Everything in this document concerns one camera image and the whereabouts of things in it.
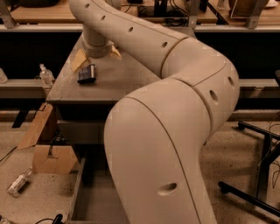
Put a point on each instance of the black object bottom edge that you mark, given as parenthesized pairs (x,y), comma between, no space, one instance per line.
(58,219)

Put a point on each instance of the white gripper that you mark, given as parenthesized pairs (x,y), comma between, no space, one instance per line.
(97,51)

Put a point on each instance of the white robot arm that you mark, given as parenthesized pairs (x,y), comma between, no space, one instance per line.
(153,136)

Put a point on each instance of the clear sanitizer bottle left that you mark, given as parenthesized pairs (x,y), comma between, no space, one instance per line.
(46,75)

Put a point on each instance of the plastic bottle on floor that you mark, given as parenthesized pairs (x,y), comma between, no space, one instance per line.
(16,186)

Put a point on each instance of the brown cardboard box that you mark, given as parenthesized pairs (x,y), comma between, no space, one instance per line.
(47,156)

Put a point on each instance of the closed grey top drawer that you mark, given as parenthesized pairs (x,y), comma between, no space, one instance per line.
(82,132)

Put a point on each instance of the grey drawer cabinet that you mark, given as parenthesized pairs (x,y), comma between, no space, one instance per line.
(92,102)

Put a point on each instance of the wooden background desk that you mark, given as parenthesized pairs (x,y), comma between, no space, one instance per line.
(61,14)

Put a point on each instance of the open grey middle drawer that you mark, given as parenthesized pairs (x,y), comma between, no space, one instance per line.
(95,200)

